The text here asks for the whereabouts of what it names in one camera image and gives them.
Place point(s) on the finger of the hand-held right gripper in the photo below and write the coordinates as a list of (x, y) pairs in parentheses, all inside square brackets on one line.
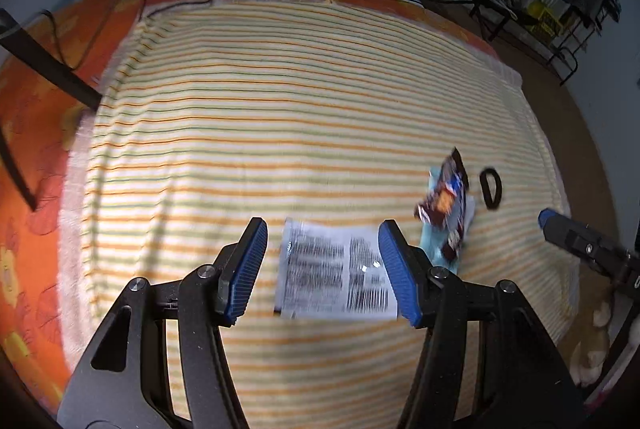
[(546, 220)]

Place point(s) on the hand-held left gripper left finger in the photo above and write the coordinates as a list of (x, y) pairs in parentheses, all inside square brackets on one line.
[(245, 269)]

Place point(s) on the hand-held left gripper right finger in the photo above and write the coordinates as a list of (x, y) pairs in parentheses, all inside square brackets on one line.
[(400, 274)]

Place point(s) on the white printed sachet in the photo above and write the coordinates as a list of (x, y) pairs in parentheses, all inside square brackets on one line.
[(325, 269)]

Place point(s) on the light blue wrapper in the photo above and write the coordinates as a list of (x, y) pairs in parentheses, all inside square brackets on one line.
[(435, 249)]

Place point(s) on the dark snack wrapper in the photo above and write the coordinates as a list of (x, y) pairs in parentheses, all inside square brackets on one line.
[(445, 199)]

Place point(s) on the beige plush object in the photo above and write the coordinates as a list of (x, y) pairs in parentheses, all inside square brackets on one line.
[(592, 359)]

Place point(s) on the yellow striped fringed blanket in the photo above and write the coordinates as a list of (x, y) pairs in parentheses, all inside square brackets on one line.
[(300, 109)]

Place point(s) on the yellow box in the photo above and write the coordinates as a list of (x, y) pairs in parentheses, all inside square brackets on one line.
[(547, 21)]

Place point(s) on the orange floral sheet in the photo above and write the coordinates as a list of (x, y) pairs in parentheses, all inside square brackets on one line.
[(30, 119)]

